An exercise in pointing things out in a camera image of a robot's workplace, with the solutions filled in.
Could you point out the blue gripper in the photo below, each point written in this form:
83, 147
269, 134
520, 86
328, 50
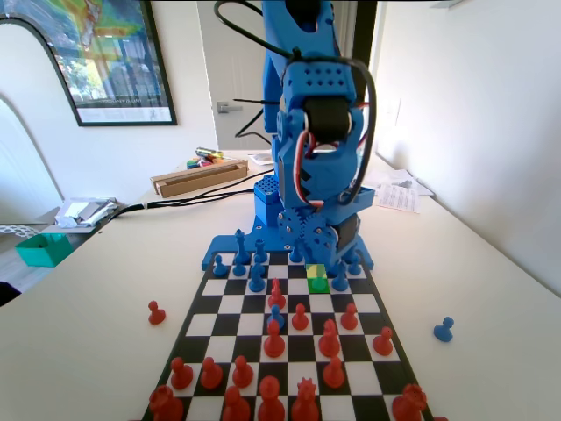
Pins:
316, 239

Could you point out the blue chess pawn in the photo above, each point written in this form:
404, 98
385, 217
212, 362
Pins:
219, 267
317, 284
444, 331
275, 319
239, 269
354, 267

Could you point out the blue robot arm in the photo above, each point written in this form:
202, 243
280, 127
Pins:
307, 44

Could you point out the blue chess king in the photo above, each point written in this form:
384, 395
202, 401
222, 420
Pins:
240, 245

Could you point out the red chess pawn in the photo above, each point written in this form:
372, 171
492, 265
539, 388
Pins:
156, 313
181, 376
211, 376
300, 319
349, 318
383, 343
242, 373
333, 373

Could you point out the red chess bishop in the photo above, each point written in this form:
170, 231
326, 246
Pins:
236, 408
274, 342

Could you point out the red chess queen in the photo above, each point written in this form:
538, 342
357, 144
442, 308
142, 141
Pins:
305, 403

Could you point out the red chess king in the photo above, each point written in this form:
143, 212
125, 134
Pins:
270, 401

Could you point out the red chess rook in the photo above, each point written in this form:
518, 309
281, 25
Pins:
165, 405
409, 402

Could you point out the printed paper sheet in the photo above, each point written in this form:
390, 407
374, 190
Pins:
260, 159

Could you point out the printed instruction sheet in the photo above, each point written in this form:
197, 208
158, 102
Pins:
398, 198

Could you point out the black white chessboard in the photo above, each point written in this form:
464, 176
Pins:
236, 322

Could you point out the white paper sheets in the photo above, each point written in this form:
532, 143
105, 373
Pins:
405, 177

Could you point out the long cardboard box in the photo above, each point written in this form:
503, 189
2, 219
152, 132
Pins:
197, 180

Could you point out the metallic cylinder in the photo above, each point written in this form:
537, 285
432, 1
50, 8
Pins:
209, 153

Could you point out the colourful blocks set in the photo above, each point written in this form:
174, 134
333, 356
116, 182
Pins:
199, 164

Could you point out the silver packaging pile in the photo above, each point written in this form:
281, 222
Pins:
83, 211

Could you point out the black framed map poster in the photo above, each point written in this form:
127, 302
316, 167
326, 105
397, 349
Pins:
118, 57

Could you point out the teal plastic box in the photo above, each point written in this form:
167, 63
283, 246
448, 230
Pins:
41, 251

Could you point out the white dotted cloth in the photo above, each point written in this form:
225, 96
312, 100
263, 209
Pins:
15, 231

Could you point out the white arched panel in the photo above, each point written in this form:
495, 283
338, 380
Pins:
17, 153

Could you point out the blue gripper camera mount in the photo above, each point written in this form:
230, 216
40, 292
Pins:
364, 199

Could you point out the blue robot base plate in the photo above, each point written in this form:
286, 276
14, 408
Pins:
228, 245

